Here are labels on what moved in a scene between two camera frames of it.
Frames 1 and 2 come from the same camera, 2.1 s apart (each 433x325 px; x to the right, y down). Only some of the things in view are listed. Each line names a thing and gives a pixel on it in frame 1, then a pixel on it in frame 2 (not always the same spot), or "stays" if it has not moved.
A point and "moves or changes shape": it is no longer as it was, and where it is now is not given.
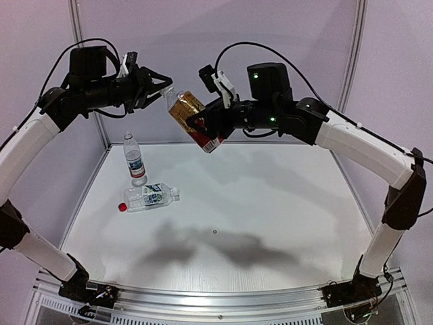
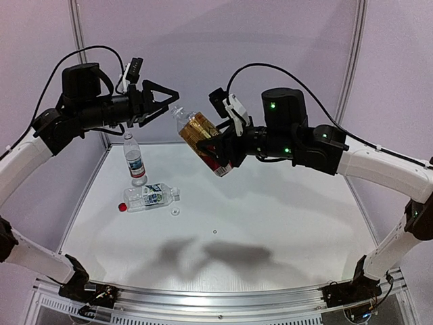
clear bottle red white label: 134,161 stays
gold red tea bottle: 181,105 moves or changes shape
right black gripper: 218,115 → 235,145
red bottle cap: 122,207 stays
